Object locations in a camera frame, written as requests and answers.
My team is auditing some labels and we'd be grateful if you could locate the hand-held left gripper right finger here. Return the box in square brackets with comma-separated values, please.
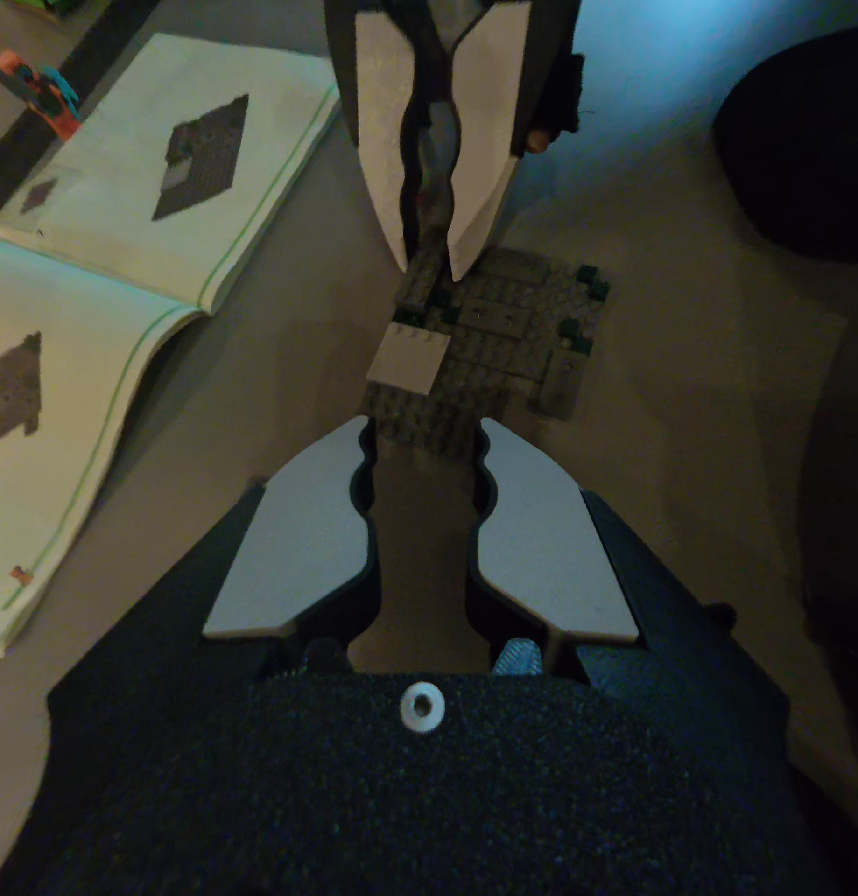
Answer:
[465, 418, 640, 645]

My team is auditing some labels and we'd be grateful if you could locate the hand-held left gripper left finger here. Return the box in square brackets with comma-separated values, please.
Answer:
[202, 416, 384, 640]

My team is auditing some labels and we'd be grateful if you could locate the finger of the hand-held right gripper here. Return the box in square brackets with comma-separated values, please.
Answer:
[354, 10, 422, 275]
[445, 2, 533, 283]

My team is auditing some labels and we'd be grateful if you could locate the grey toy brick plate assembly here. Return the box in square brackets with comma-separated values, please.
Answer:
[362, 231, 611, 463]

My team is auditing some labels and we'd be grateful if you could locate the instruction booklet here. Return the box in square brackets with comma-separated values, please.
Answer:
[0, 31, 342, 660]

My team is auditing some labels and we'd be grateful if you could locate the orange toy minifigure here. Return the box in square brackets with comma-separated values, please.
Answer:
[0, 49, 84, 142]

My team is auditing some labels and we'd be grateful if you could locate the black mesh pad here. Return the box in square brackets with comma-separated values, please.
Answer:
[712, 24, 858, 266]

